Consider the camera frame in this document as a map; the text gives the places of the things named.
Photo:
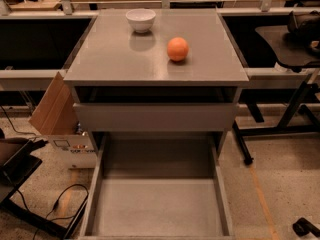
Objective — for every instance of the black stand base left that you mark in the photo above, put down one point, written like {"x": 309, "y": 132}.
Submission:
{"x": 23, "y": 194}

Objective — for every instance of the cardboard box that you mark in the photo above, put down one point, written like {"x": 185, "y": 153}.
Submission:
{"x": 55, "y": 118}

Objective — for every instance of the grey drawer cabinet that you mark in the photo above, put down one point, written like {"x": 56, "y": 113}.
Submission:
{"x": 117, "y": 66}

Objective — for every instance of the grey top drawer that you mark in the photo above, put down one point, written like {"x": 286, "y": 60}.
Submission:
{"x": 155, "y": 117}

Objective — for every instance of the black office chair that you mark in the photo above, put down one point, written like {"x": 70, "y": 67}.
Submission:
{"x": 296, "y": 44}

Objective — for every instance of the orange ball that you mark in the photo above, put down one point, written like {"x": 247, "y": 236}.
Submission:
{"x": 177, "y": 49}

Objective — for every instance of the grey drawer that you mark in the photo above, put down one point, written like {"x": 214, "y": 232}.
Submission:
{"x": 157, "y": 187}
{"x": 155, "y": 117}

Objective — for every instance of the white ceramic bowl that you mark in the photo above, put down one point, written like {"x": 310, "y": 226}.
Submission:
{"x": 141, "y": 20}

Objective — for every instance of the black caster bottom right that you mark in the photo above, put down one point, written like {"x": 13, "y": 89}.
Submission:
{"x": 302, "y": 227}

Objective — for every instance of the black table stand right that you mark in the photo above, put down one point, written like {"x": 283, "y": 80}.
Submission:
{"x": 283, "y": 127}

